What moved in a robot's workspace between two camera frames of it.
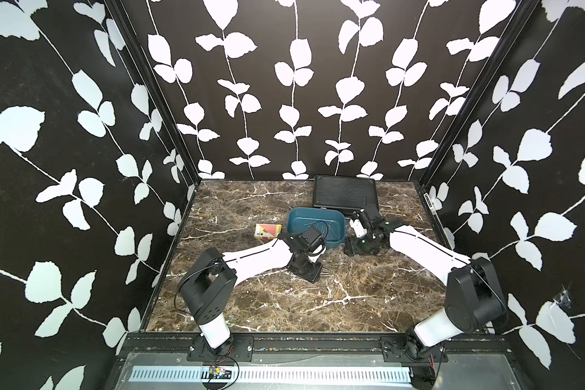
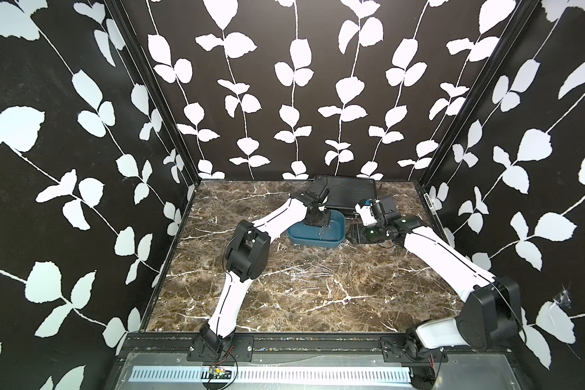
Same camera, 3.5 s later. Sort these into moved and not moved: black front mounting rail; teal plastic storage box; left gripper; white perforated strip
Moved: left gripper
Not moved: black front mounting rail; white perforated strip; teal plastic storage box
